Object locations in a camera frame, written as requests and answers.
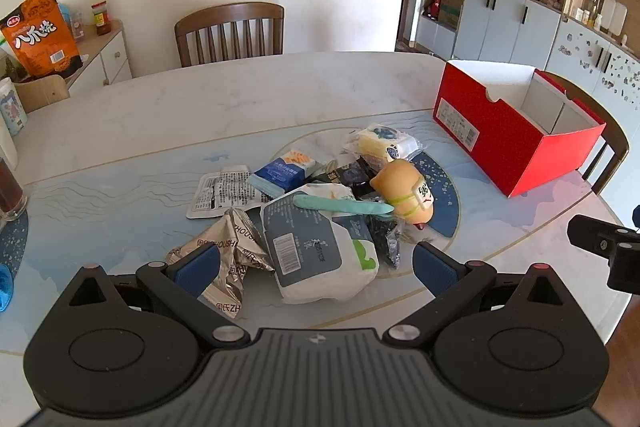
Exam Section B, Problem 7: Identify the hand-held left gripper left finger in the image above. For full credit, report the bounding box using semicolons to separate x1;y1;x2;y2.
65;243;251;349

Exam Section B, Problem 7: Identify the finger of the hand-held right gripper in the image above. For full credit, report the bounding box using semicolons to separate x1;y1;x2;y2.
567;214;640;259
606;242;640;294

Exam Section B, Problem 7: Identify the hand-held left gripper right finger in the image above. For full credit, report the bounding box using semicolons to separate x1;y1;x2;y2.
382;241;573;350

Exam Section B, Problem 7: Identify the silver foil snack packet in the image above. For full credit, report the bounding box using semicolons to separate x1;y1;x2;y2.
165;208;276;320

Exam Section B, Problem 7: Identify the black snack packet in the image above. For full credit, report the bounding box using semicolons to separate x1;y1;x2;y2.
306;159;383;202
367;217;403;270

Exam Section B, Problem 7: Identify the white printed packet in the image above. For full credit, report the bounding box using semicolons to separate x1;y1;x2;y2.
186;164;273;220

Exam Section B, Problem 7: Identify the yellow soft toy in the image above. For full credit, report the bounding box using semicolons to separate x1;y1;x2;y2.
370;158;435;230

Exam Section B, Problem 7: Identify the teal plastic spoon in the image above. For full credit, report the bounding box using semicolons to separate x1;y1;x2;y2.
292;193;396;218

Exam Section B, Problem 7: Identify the large white grey packet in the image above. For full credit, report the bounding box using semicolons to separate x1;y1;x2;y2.
260;184;381;305

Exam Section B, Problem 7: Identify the blue cracker packet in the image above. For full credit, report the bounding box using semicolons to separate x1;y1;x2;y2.
247;148;323;198

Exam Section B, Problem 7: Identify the clear yellow cake packet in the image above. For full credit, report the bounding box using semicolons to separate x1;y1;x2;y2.
345;123;423;168

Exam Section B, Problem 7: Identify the red cardboard box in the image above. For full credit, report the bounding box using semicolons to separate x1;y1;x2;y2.
432;59;607;198

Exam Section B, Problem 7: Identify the white patterned desktop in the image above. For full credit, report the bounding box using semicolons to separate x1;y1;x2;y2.
0;51;632;360

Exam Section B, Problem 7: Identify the brown wooden chair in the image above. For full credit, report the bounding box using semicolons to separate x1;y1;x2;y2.
174;2;285;68
542;69;630;195

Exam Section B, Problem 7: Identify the blue plastic object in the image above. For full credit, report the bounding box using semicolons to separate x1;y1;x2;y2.
0;264;13;313

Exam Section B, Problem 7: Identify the glass of dark drink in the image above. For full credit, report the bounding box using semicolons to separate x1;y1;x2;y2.
0;157;30;222

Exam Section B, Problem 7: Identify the white plastic container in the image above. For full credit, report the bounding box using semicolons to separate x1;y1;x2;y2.
600;0;628;35

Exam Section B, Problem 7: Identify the white drawer sideboard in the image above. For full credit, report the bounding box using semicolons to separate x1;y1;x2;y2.
65;19;133;95

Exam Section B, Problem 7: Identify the plain white bottle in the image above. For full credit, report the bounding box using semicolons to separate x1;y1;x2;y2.
0;122;18;170

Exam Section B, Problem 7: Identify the light brown storage box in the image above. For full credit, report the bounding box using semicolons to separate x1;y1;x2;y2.
12;74;71;114

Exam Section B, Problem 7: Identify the white printed canister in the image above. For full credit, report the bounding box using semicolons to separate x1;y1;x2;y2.
0;77;28;135

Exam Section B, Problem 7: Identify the brown cardboard carton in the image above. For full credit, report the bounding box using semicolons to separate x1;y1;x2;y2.
440;0;466;30

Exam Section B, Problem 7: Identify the red-capped sauce jar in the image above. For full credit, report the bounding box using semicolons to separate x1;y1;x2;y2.
91;2;113;36

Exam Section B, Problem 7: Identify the clear plastic container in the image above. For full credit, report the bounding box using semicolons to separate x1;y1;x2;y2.
60;4;87;40

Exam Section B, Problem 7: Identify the orange snack bag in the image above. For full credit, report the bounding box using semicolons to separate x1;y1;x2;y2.
0;0;84;82

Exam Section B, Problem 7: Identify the white and wood wall cabinet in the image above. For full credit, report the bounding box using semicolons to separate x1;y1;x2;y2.
410;0;640;208

